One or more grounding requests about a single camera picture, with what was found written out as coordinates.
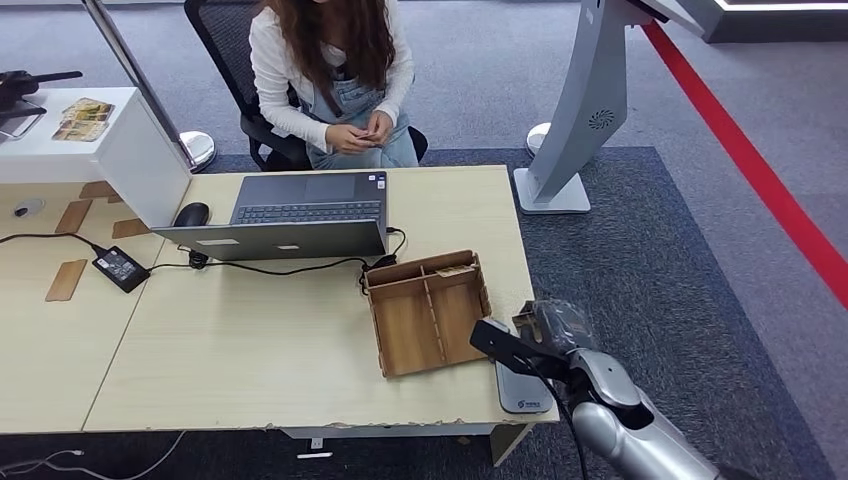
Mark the black computer mouse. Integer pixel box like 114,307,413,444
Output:
173,201,211,229

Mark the black mesh office chair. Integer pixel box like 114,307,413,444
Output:
184,0,429,172

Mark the black laptop charging cable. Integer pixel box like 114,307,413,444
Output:
146,227,408,297

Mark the flat wooden card piece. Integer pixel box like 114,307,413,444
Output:
54,197,94,234
44,258,89,303
111,217,152,240
78,180,125,204

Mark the wooden divided box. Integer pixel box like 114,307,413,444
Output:
364,249,493,380

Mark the white cabinet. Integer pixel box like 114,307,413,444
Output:
0,86,193,230

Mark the black handheld device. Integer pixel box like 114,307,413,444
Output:
0,68,84,111

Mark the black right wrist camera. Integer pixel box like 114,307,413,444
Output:
469,319,572,383

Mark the long white cable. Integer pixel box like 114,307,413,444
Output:
0,430,187,480

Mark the person's left hand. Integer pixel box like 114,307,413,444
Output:
360,110,396,147

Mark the grey platform with light strip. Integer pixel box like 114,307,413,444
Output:
675,0,848,44

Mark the grey card reader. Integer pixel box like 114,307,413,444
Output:
486,319,556,416

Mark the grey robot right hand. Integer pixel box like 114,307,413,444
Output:
511,298,598,357

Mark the white round stanchion base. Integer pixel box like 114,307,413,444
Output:
526,121,553,158

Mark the chrome stanchion post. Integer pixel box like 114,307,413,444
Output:
82,0,217,174

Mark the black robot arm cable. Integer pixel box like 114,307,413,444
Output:
523,360,592,480

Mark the grey kiosk stand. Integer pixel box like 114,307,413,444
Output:
513,0,707,215

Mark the black mains power cord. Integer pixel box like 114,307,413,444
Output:
0,231,109,257

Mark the person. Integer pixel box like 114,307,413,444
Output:
248,0,420,170

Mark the grey laptop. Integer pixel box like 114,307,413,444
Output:
152,170,389,262

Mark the small dark tray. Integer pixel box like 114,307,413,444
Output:
0,99,48,140

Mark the black power adapter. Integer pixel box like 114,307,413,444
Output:
91,245,152,293

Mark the person's right hand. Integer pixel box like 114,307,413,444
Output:
325,123,366,156

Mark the short white cable with plug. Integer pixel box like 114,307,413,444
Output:
0,449,85,473

